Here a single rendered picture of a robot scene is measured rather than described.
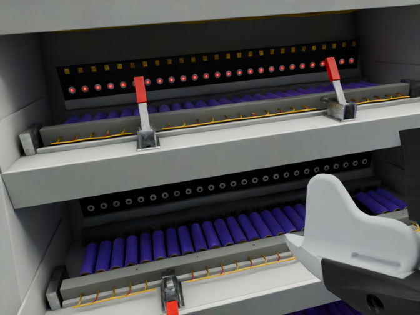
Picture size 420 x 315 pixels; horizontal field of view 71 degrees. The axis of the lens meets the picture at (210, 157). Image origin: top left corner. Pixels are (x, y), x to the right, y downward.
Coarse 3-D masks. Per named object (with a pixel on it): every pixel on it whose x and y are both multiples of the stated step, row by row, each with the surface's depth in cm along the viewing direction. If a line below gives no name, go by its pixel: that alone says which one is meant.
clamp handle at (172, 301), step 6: (168, 282) 36; (168, 288) 36; (174, 288) 36; (168, 294) 35; (174, 294) 34; (168, 300) 33; (174, 300) 33; (168, 306) 32; (174, 306) 32; (168, 312) 30; (174, 312) 30
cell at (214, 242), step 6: (204, 222) 49; (210, 222) 49; (204, 228) 48; (210, 228) 47; (204, 234) 47; (210, 234) 45; (216, 234) 46; (210, 240) 44; (216, 240) 44; (210, 246) 43
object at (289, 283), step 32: (224, 192) 53; (256, 192) 54; (64, 224) 48; (96, 224) 49; (64, 256) 46; (32, 288) 34; (160, 288) 39; (192, 288) 39; (224, 288) 38; (256, 288) 38; (288, 288) 37; (320, 288) 39
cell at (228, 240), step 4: (216, 220) 49; (220, 220) 49; (216, 224) 48; (220, 224) 48; (224, 224) 48; (216, 228) 48; (220, 228) 47; (224, 228) 47; (220, 232) 46; (224, 232) 46; (228, 232) 46; (220, 236) 46; (224, 236) 45; (228, 236) 45; (220, 240) 45; (224, 240) 44; (228, 240) 44; (232, 240) 44; (224, 244) 44
